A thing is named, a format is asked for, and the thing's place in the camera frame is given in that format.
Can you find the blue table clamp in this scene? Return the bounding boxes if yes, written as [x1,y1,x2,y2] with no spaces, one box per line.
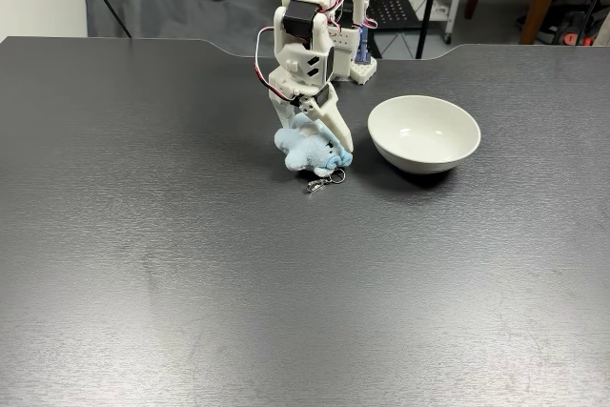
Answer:
[354,23,374,66]

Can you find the black upright shelf pole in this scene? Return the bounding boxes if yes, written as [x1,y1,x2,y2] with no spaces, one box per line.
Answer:
[415,0,443,61]

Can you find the black vacuum cleaner red parts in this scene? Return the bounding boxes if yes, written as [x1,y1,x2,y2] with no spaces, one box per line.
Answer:
[517,0,610,47]

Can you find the white ceramic bowl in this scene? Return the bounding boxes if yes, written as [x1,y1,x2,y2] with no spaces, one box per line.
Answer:
[366,94,482,175]

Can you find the grey cloth backdrop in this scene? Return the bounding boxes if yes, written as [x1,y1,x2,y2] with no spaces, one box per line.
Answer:
[85,0,307,58]

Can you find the skyblue plush doll with keychain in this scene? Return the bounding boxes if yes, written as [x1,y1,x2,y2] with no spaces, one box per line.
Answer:
[273,113,355,196]

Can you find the white plug on shelf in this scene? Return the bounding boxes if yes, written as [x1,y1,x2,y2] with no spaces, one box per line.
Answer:
[408,0,450,18]

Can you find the white red gripper servo cable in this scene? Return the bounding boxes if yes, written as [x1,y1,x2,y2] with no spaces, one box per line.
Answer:
[254,25,288,99]

